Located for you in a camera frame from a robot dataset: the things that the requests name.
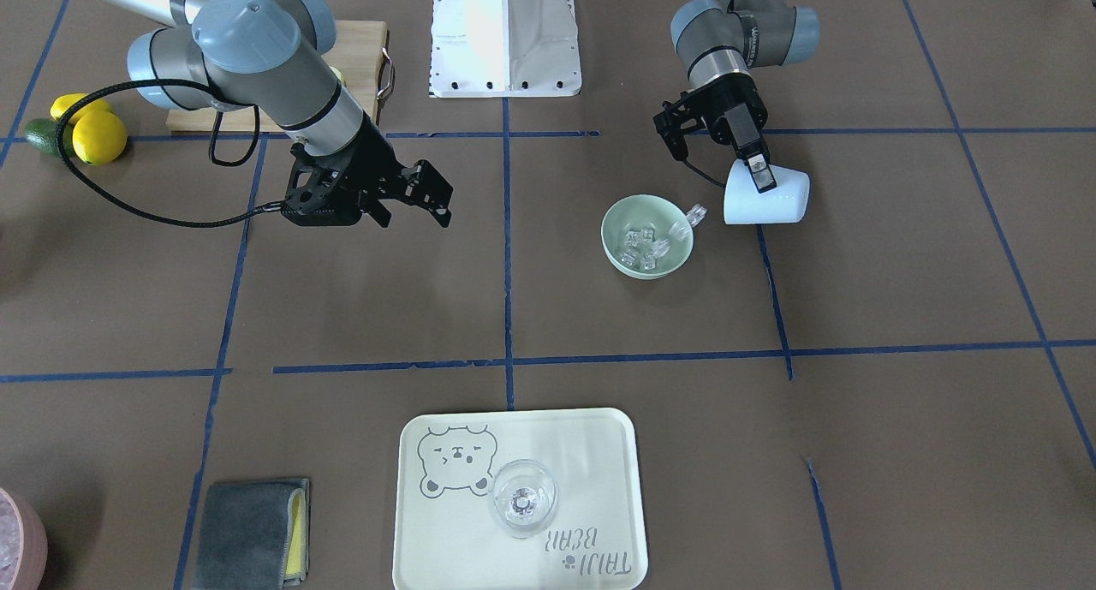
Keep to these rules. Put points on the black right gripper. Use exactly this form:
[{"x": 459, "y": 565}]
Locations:
[{"x": 373, "y": 158}]

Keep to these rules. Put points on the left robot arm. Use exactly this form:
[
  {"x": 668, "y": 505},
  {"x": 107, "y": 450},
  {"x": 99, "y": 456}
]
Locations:
[{"x": 719, "y": 42}]

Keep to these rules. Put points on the lemon half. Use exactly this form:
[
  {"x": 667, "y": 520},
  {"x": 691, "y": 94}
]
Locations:
[{"x": 338, "y": 74}]

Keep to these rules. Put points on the grey folded cloth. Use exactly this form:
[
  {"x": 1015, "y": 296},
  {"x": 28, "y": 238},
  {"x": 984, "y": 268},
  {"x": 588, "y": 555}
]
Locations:
[{"x": 254, "y": 535}]

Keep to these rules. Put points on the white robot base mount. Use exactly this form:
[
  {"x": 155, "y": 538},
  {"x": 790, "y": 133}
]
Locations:
[{"x": 504, "y": 49}]

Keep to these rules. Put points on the pink bowl of ice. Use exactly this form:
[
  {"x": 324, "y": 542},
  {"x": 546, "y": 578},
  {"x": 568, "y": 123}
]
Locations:
[{"x": 25, "y": 544}]

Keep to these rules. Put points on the light blue cup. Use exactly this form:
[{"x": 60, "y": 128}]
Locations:
[{"x": 786, "y": 203}]

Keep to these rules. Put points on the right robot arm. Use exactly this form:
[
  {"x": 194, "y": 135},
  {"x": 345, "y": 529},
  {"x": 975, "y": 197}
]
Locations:
[{"x": 268, "y": 56}]

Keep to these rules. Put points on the cream bear tray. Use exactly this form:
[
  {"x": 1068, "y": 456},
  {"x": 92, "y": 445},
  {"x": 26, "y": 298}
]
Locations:
[{"x": 445, "y": 537}]

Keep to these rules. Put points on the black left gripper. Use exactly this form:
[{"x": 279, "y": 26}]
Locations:
[{"x": 735, "y": 116}]

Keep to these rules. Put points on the wooden cutting board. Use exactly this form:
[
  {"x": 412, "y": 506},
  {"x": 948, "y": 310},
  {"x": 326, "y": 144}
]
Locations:
[{"x": 360, "y": 56}]

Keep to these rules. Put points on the clear wine glass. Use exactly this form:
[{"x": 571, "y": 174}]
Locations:
[{"x": 524, "y": 498}]

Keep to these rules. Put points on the mint green bowl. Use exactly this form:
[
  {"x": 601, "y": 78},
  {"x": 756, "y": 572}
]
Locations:
[{"x": 646, "y": 235}]

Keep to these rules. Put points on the ice cubes in bowl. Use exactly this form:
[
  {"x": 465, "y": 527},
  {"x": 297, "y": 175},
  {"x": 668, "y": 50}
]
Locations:
[{"x": 651, "y": 241}]

